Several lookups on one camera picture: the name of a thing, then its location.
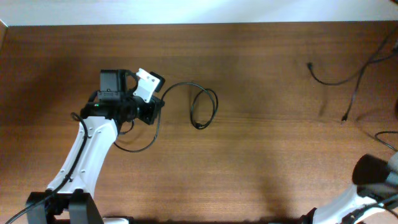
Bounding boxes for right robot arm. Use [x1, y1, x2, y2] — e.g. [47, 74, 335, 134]
[298, 154, 397, 224]

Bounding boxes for left camera black cable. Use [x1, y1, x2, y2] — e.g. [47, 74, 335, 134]
[4, 111, 91, 224]

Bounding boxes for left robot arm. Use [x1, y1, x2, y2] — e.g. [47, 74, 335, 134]
[26, 68, 165, 223]

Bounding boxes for black cable gold plugs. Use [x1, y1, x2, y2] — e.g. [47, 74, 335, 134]
[306, 26, 397, 123]

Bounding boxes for black cable white-tipped plug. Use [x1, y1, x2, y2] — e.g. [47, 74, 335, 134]
[113, 82, 219, 153]

